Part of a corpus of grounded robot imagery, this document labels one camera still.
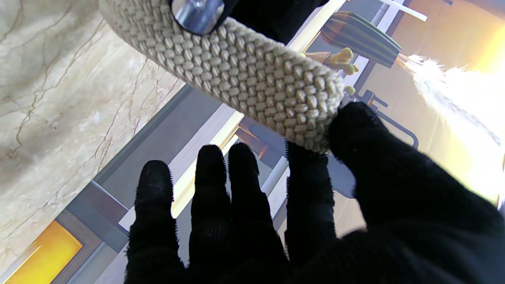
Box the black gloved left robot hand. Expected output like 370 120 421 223
170 0 328 44

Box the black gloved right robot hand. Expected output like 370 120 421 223
124 102 505 284

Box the beige woven belt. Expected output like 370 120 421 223
99 0 346 153

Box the dark ribbed vase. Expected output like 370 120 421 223
320 11 402 68

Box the dark brown wooden stand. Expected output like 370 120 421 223
237 124 269 160

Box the white leaning board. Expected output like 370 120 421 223
379 0 428 22

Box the white pampas grass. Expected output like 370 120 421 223
397 53 505 146

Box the raised counter orange glow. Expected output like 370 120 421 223
0 179 131 284

